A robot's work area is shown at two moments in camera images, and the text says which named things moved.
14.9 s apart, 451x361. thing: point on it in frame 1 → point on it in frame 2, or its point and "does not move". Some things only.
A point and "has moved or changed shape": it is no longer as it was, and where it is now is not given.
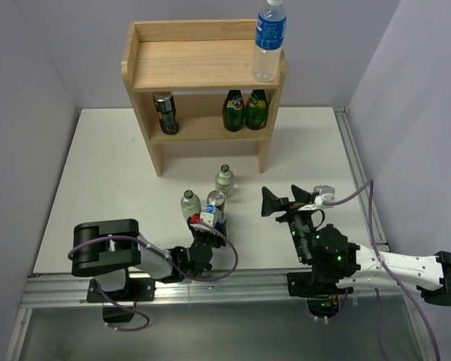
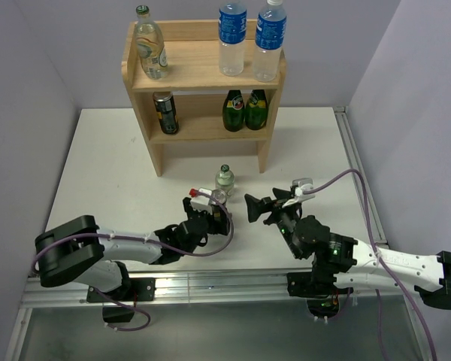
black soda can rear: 217,198 does not move
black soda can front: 164,104 does not move
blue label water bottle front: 211,207 has moved or changed shape
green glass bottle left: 234,111 does not move
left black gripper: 218,240 → 216,226
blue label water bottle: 270,35 does not move
